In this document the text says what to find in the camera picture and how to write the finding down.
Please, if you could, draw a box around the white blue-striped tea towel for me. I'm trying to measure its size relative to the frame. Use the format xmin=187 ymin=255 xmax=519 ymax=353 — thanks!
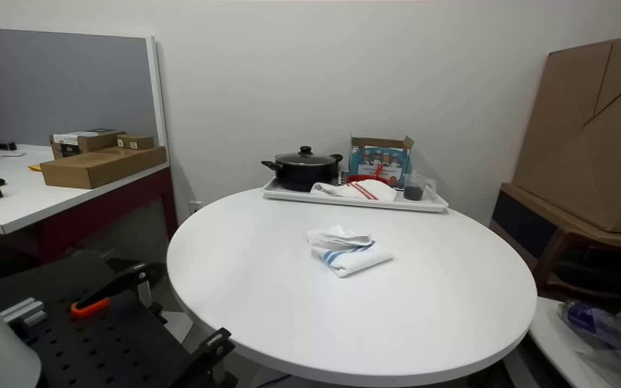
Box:
xmin=303 ymin=224 xmax=394 ymax=281

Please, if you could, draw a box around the white red-striped towel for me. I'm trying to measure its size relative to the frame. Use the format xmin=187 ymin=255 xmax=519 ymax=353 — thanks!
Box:
xmin=310 ymin=177 xmax=400 ymax=205

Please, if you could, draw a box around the black pot with lid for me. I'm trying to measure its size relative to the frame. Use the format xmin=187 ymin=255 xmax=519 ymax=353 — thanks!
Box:
xmin=258 ymin=145 xmax=345 ymax=193

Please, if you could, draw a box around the blue printed carton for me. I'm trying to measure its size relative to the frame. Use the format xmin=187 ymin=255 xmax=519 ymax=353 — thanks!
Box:
xmin=345 ymin=134 xmax=415 ymax=189

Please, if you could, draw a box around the white rectangular tray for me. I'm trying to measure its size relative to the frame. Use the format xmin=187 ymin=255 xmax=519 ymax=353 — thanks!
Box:
xmin=260 ymin=177 xmax=450 ymax=215

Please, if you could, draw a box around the small brown cardboard box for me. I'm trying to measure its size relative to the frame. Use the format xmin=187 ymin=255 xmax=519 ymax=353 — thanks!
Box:
xmin=115 ymin=132 xmax=157 ymax=150

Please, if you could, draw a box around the open cardboard box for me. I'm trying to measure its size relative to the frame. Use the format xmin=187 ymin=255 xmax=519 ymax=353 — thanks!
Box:
xmin=38 ymin=145 xmax=169 ymax=191
xmin=50 ymin=128 xmax=130 ymax=159

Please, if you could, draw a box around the dark wooden cabinet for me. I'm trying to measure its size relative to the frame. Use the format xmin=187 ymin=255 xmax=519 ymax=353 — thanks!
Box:
xmin=488 ymin=182 xmax=621 ymax=310

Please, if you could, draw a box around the black perforated breadboard table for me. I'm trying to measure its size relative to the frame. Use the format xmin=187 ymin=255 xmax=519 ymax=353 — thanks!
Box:
xmin=0 ymin=250 xmax=236 ymax=388

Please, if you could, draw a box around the grey partition panel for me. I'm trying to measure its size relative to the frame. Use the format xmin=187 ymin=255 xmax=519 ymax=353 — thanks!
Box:
xmin=0 ymin=25 xmax=169 ymax=148

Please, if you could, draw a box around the white-topped desk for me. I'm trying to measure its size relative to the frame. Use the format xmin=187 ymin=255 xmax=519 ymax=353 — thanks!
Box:
xmin=0 ymin=142 xmax=182 ymax=282

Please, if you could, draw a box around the large brown cardboard box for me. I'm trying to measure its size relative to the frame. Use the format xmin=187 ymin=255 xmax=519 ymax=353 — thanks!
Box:
xmin=510 ymin=31 xmax=621 ymax=237

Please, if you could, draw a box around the white side table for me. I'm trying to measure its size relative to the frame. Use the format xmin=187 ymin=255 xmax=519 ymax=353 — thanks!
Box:
xmin=528 ymin=296 xmax=621 ymax=388

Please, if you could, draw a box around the clear plastic bag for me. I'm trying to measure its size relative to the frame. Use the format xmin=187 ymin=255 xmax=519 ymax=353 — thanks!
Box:
xmin=556 ymin=289 xmax=621 ymax=384

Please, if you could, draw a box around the black mounting bracket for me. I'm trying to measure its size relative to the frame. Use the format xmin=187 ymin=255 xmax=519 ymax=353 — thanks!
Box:
xmin=178 ymin=326 xmax=236 ymax=388

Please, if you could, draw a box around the orange-handled black clamp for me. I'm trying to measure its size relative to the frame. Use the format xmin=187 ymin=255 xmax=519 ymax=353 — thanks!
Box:
xmin=68 ymin=261 xmax=166 ymax=321

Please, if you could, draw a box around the silver aluminium rail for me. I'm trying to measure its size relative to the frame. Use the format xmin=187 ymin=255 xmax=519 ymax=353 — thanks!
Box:
xmin=0 ymin=297 xmax=48 ymax=329

